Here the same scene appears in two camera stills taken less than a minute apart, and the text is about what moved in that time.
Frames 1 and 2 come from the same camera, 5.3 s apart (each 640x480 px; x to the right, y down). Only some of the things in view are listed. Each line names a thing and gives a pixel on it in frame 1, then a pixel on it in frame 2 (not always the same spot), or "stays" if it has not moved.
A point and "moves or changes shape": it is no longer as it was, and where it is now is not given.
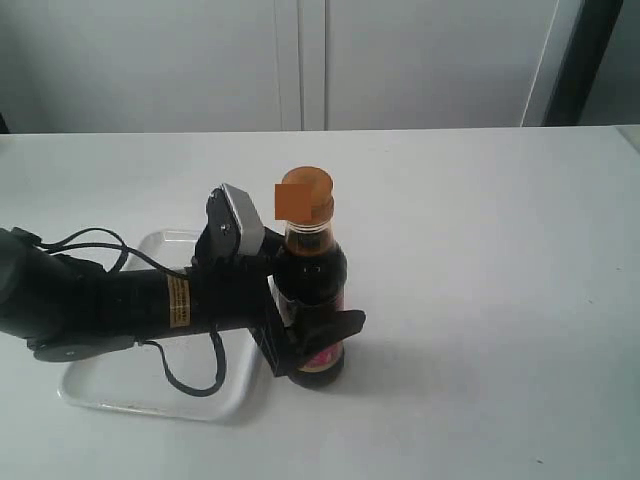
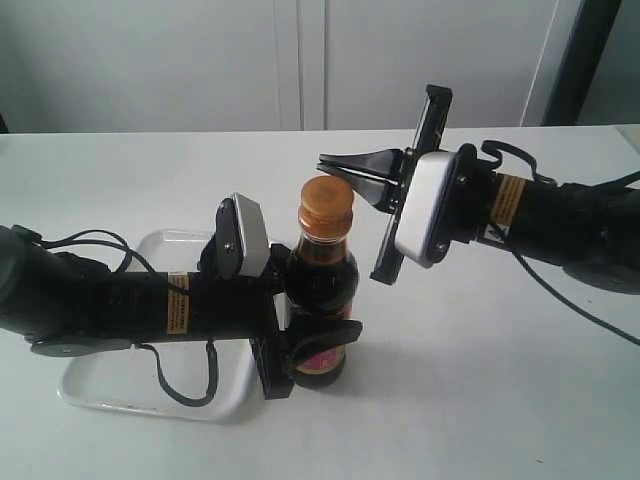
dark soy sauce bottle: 314,270 moves or changes shape
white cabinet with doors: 276,65 stays
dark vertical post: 582,63 stays
